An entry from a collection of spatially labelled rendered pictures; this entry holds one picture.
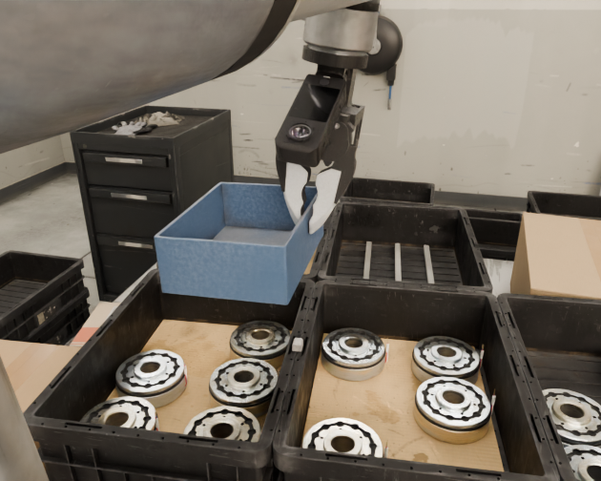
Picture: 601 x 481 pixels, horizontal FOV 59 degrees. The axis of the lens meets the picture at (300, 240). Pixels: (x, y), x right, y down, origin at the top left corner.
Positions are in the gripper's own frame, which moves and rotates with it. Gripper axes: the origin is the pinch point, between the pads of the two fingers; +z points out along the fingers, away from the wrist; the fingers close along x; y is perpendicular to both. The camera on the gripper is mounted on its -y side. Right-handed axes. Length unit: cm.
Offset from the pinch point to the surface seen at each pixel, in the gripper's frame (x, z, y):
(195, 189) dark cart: 79, 59, 136
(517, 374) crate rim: -30.3, 17.0, 6.2
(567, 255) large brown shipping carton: -43, 17, 52
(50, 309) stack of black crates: 87, 73, 56
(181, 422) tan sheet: 12.2, 31.5, -6.0
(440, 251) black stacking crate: -20, 27, 62
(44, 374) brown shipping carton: 35.1, 31.6, -5.6
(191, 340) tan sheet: 19.9, 32.5, 12.5
